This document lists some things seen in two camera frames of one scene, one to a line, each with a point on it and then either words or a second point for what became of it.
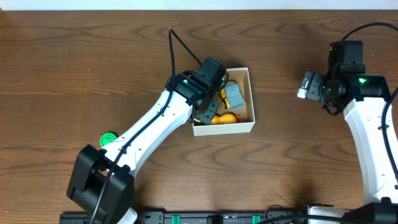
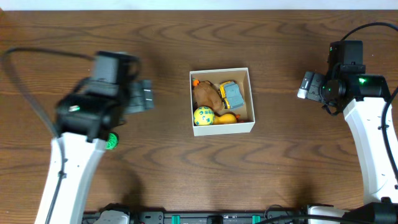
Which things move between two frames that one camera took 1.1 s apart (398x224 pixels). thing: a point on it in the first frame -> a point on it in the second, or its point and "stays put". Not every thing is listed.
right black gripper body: (315, 86) stays put
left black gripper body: (216, 95) -> (125, 96)
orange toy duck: (229, 117) stays put
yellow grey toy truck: (231, 96) stays put
